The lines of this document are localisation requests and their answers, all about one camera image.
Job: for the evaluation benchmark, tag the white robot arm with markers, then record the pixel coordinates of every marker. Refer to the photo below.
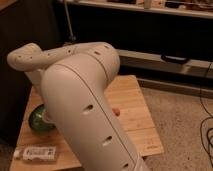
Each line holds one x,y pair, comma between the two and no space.
71,81

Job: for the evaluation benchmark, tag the green ceramic bowl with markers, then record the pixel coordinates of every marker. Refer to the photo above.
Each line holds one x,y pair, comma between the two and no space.
36,122

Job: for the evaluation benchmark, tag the small orange block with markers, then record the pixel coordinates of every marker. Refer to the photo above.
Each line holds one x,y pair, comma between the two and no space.
116,111

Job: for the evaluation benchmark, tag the metal pole stand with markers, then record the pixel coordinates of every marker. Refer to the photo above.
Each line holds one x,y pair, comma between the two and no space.
72,37

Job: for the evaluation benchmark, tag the black object on shelf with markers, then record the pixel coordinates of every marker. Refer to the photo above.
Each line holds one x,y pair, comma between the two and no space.
176,60

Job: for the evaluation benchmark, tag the white rectangular box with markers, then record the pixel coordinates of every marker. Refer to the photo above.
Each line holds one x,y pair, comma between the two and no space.
36,153

